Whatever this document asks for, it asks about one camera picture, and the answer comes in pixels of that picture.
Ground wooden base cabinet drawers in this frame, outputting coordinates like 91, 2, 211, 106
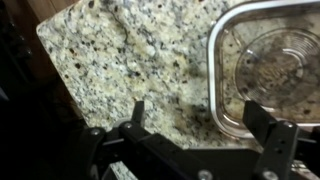
0, 0, 86, 124

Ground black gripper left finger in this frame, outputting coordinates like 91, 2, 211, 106
61, 100, 214, 180

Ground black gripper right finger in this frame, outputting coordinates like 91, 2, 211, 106
242, 100, 320, 180

